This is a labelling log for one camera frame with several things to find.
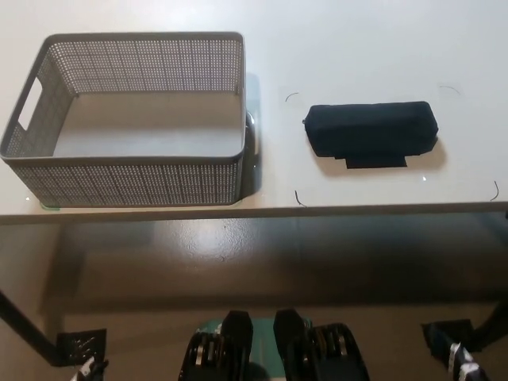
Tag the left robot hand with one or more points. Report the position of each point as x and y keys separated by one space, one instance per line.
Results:
x=90 y=371

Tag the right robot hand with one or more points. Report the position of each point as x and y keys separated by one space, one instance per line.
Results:
x=468 y=363

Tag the black fabric pencil case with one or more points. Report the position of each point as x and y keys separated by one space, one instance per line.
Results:
x=369 y=123

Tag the black floor plate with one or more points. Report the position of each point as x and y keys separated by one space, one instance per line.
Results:
x=462 y=333
x=81 y=343

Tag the black metal table leg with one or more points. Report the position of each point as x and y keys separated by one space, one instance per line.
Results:
x=494 y=321
x=28 y=321

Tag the black teal robot torso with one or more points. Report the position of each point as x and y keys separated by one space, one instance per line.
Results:
x=238 y=349

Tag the green tape piece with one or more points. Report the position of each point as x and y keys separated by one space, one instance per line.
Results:
x=51 y=205

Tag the grey perforated plastic basket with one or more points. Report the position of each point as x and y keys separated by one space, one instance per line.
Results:
x=119 y=182

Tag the black square tape patch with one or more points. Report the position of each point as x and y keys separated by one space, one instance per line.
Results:
x=373 y=163

